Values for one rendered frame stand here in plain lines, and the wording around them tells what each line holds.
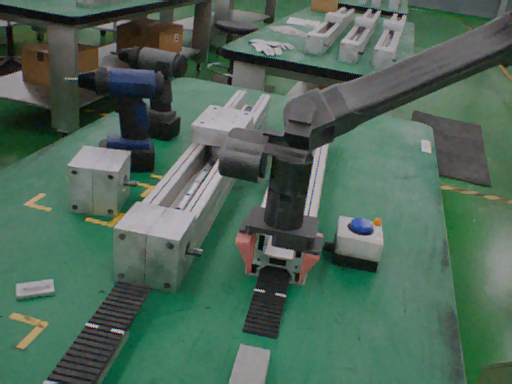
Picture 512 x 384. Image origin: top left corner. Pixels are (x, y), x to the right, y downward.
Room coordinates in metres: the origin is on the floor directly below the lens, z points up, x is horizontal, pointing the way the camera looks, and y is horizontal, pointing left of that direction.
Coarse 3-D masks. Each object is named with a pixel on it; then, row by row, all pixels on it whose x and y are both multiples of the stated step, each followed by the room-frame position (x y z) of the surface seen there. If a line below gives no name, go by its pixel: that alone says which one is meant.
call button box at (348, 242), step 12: (336, 228) 0.87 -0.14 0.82; (348, 228) 0.84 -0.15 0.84; (372, 228) 0.85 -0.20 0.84; (336, 240) 0.81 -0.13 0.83; (348, 240) 0.81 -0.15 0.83; (360, 240) 0.81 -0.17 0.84; (372, 240) 0.81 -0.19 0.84; (336, 252) 0.81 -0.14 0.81; (348, 252) 0.81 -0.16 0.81; (360, 252) 0.80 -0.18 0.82; (372, 252) 0.80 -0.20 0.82; (336, 264) 0.81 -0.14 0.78; (348, 264) 0.81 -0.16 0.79; (360, 264) 0.80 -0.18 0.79; (372, 264) 0.80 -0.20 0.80
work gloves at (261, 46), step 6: (258, 42) 2.80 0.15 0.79; (264, 42) 2.81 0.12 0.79; (270, 42) 2.82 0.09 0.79; (276, 42) 2.86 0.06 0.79; (258, 48) 2.62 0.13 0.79; (264, 48) 2.63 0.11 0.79; (270, 48) 2.58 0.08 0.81; (276, 48) 2.60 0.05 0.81; (288, 48) 2.77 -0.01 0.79; (294, 48) 2.80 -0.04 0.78; (270, 54) 2.55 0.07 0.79; (276, 54) 2.57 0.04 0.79
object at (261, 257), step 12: (324, 156) 1.11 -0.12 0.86; (312, 168) 1.03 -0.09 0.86; (324, 168) 1.05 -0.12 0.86; (312, 180) 0.97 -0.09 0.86; (312, 192) 0.91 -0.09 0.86; (264, 204) 0.84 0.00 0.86; (312, 204) 0.86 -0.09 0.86; (264, 240) 0.74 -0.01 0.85; (264, 252) 0.74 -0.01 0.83; (276, 252) 0.75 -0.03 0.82; (288, 252) 0.75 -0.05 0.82; (300, 252) 0.75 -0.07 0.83; (252, 264) 0.77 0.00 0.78; (264, 264) 0.74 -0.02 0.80; (276, 264) 0.74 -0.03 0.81; (288, 264) 0.74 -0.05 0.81; (300, 264) 0.73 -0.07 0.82
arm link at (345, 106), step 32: (480, 32) 0.82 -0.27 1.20; (416, 64) 0.78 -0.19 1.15; (448, 64) 0.78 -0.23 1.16; (480, 64) 0.79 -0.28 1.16; (320, 96) 0.74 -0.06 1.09; (352, 96) 0.74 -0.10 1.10; (384, 96) 0.74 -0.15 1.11; (416, 96) 0.77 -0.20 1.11; (320, 128) 0.71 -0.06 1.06; (352, 128) 0.75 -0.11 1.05
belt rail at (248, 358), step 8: (240, 352) 0.52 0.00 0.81; (248, 352) 0.53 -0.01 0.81; (256, 352) 0.53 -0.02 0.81; (264, 352) 0.53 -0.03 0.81; (240, 360) 0.51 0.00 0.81; (248, 360) 0.51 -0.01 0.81; (256, 360) 0.51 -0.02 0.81; (264, 360) 0.52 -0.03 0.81; (240, 368) 0.50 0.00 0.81; (248, 368) 0.50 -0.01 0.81; (256, 368) 0.50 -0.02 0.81; (264, 368) 0.50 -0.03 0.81; (232, 376) 0.48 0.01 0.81; (240, 376) 0.48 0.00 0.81; (248, 376) 0.49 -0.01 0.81; (256, 376) 0.49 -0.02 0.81; (264, 376) 0.49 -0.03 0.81
